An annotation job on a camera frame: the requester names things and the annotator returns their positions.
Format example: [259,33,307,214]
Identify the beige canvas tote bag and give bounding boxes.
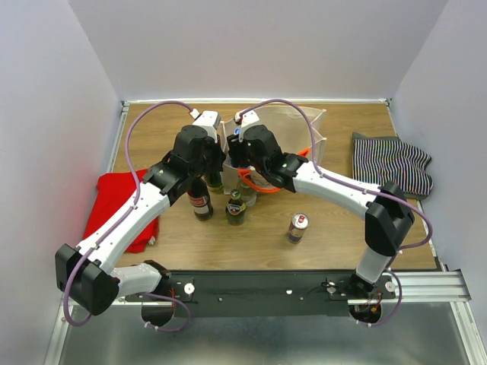
[221,104,326,195]

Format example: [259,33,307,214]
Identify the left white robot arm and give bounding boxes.
[55,123,225,316]

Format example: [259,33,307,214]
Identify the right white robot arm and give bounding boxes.
[227,125,415,298]

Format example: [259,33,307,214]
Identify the rear green glass bottle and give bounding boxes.
[204,171,224,193]

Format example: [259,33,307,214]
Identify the front cola glass bottle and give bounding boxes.
[187,178,213,221]

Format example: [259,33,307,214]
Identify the clear glass soda bottle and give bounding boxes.
[237,179,257,207]

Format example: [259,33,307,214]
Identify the front green beer bottle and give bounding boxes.
[225,189,247,226]

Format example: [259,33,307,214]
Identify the red bull energy can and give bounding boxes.
[286,213,310,243]

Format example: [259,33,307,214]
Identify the red folded cloth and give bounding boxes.
[82,172,159,253]

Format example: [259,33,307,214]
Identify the striped folded cloth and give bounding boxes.
[352,132,434,200]

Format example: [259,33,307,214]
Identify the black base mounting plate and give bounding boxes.
[121,269,396,319]

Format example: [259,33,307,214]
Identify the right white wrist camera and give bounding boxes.
[234,110,261,132]

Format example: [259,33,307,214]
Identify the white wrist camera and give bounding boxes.
[189,109,221,143]
[234,110,261,132]

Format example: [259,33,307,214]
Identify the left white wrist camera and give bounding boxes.
[189,109,221,143]

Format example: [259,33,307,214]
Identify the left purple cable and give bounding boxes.
[62,100,201,332]

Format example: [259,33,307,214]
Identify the purple cable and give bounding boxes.
[235,99,434,328]
[62,100,201,332]

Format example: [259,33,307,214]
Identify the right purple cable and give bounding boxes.
[235,99,434,328]

